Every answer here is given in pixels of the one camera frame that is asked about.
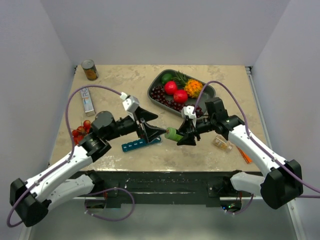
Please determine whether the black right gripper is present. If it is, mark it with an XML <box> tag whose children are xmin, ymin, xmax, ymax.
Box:
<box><xmin>176</xmin><ymin>116</ymin><xmax>216</xmax><ymax>146</ymax></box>

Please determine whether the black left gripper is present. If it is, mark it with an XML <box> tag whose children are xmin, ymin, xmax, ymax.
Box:
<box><xmin>105</xmin><ymin>106</ymin><xmax>167</xmax><ymax>143</ymax></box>

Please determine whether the green bottle cap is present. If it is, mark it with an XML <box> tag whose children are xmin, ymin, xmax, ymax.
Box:
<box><xmin>164</xmin><ymin>127</ymin><xmax>177</xmax><ymax>140</ymax></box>

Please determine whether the teal weekly pill organizer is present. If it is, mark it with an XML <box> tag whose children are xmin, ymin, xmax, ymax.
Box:
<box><xmin>121</xmin><ymin>136</ymin><xmax>162</xmax><ymax>153</ymax></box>

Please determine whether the green pill bottle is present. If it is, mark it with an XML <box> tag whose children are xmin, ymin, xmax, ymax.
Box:
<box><xmin>173</xmin><ymin>130</ymin><xmax>183</xmax><ymax>142</ymax></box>

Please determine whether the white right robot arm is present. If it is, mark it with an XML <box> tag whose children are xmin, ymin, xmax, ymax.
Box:
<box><xmin>177</xmin><ymin>97</ymin><xmax>303</xmax><ymax>210</ymax></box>

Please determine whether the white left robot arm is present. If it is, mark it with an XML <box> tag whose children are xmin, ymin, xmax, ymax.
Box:
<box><xmin>9</xmin><ymin>107</ymin><xmax>166</xmax><ymax>227</ymax></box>

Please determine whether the dark red grape bunch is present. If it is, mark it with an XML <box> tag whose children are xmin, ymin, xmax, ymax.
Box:
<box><xmin>147</xmin><ymin>86</ymin><xmax>196</xmax><ymax>116</ymax></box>

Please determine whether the clear pill bottle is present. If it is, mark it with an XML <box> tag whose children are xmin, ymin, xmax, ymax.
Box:
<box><xmin>213</xmin><ymin>135</ymin><xmax>233</xmax><ymax>153</ymax></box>

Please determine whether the red apple front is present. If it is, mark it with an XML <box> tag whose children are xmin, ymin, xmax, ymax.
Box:
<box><xmin>173</xmin><ymin>89</ymin><xmax>189</xmax><ymax>104</ymax></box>

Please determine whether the red apple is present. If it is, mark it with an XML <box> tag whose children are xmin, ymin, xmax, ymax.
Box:
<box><xmin>173</xmin><ymin>89</ymin><xmax>189</xmax><ymax>104</ymax></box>
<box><xmin>164</xmin><ymin>81</ymin><xmax>178</xmax><ymax>96</ymax></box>

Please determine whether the red apple back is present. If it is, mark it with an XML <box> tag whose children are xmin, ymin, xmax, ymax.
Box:
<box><xmin>164</xmin><ymin>81</ymin><xmax>178</xmax><ymax>96</ymax></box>

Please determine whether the orange spiky fruit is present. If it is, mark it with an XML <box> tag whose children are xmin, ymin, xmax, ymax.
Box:
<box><xmin>183</xmin><ymin>78</ymin><xmax>204</xmax><ymax>99</ymax></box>

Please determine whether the green lime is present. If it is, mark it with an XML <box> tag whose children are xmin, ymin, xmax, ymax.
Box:
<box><xmin>161</xmin><ymin>73</ymin><xmax>173</xmax><ymax>85</ymax></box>

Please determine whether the silver toothpaste box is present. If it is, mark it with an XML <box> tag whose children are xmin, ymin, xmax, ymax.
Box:
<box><xmin>80</xmin><ymin>87</ymin><xmax>96</xmax><ymax>117</ymax></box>

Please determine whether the orange medicine box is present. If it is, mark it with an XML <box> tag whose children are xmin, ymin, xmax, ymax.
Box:
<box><xmin>237</xmin><ymin>147</ymin><xmax>252</xmax><ymax>164</ymax></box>

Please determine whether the red cherry bunch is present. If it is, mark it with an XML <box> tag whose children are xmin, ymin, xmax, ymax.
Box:
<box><xmin>71</xmin><ymin>120</ymin><xmax>91</xmax><ymax>145</ymax></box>

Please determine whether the tin can with fruit label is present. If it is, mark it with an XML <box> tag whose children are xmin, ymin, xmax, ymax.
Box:
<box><xmin>81</xmin><ymin>59</ymin><xmax>99</xmax><ymax>81</ymax></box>

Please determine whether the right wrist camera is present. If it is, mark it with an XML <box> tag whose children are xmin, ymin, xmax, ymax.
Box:
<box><xmin>181</xmin><ymin>105</ymin><xmax>197</xmax><ymax>127</ymax></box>

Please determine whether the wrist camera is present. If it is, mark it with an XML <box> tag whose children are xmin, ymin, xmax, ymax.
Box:
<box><xmin>181</xmin><ymin>105</ymin><xmax>197</xmax><ymax>127</ymax></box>
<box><xmin>120</xmin><ymin>92</ymin><xmax>140</xmax><ymax>114</ymax></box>

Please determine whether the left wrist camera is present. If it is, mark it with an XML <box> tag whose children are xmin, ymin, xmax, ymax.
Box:
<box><xmin>120</xmin><ymin>92</ymin><xmax>140</xmax><ymax>114</ymax></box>

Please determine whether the aluminium frame rail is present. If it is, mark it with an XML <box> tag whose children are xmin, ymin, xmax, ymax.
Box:
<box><xmin>72</xmin><ymin>194</ymin><xmax>296</xmax><ymax>202</ymax></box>

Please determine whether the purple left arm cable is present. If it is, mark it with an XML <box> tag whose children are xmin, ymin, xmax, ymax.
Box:
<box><xmin>6</xmin><ymin>84</ymin><xmax>136</xmax><ymax>228</ymax></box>

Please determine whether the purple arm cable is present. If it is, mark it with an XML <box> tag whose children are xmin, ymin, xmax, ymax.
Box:
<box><xmin>194</xmin><ymin>80</ymin><xmax>320</xmax><ymax>216</ymax></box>
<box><xmin>6</xmin><ymin>84</ymin><xmax>136</xmax><ymax>228</ymax></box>

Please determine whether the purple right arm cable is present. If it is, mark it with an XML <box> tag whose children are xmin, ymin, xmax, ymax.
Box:
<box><xmin>194</xmin><ymin>80</ymin><xmax>320</xmax><ymax>216</ymax></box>

